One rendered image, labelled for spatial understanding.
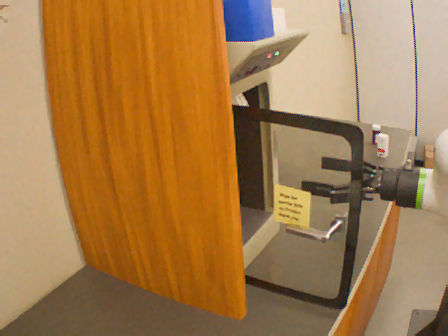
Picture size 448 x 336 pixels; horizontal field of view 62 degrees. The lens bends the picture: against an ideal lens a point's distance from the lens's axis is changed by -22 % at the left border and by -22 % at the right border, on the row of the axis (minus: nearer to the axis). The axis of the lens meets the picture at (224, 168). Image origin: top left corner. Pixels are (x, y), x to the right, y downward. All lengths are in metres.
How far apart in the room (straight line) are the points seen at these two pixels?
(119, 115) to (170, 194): 0.18
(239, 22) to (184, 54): 0.12
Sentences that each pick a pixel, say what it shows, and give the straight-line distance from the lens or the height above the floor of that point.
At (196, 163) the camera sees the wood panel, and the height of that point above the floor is 1.31.
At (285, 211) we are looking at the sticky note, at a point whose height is 1.20.
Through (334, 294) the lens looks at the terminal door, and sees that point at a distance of 0.90.
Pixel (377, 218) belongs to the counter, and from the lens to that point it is 1.36.
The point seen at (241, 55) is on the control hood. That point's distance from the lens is 0.80.
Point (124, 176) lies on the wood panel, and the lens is 0.95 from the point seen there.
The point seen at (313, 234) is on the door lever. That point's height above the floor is 1.20.
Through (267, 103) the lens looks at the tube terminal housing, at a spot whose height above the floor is 1.30.
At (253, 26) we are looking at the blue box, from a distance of 0.81.
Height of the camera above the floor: 1.62
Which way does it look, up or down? 23 degrees down
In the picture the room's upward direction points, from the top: 5 degrees counter-clockwise
